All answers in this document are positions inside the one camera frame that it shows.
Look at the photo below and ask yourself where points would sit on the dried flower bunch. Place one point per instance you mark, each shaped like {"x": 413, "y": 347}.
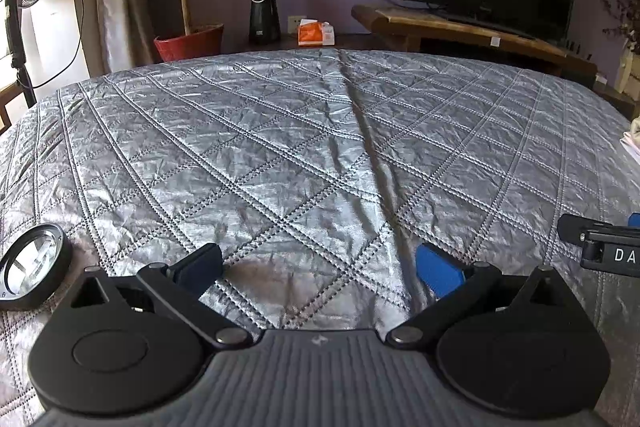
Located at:
{"x": 627, "y": 2}

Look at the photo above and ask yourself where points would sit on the wooden television stand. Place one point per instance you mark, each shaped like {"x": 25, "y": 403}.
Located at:
{"x": 450, "y": 29}

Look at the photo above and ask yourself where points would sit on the wooden chair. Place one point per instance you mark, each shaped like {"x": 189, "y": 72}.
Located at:
{"x": 4, "y": 107}

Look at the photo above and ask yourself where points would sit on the red plant pot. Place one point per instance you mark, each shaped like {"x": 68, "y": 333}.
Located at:
{"x": 190, "y": 47}

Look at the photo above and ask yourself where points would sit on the white wall socket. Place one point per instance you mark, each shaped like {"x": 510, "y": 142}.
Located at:
{"x": 295, "y": 24}

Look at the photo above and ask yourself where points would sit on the low wooden side table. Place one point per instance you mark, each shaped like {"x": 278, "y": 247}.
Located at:
{"x": 350, "y": 41}

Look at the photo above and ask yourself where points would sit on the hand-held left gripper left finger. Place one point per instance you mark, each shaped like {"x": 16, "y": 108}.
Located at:
{"x": 202, "y": 267}

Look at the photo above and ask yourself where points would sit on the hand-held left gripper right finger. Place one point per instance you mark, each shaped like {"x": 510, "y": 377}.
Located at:
{"x": 440, "y": 269}

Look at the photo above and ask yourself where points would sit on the round black-framed lens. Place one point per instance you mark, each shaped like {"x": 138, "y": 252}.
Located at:
{"x": 30, "y": 262}

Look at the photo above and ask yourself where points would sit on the black tabletop speaker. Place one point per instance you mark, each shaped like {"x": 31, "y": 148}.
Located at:
{"x": 265, "y": 22}

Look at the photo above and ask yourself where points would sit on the cream vase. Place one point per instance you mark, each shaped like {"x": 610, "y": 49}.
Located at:
{"x": 629, "y": 72}

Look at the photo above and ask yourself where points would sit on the grey quilted bedspread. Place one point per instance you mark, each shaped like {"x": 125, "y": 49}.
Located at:
{"x": 250, "y": 157}

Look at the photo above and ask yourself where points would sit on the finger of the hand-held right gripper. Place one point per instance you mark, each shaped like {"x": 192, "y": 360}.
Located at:
{"x": 570, "y": 227}

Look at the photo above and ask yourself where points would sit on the cream cloth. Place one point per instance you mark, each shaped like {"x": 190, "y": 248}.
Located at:
{"x": 635, "y": 127}

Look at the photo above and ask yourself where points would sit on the orange tissue box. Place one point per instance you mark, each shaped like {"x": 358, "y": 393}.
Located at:
{"x": 312, "y": 36}

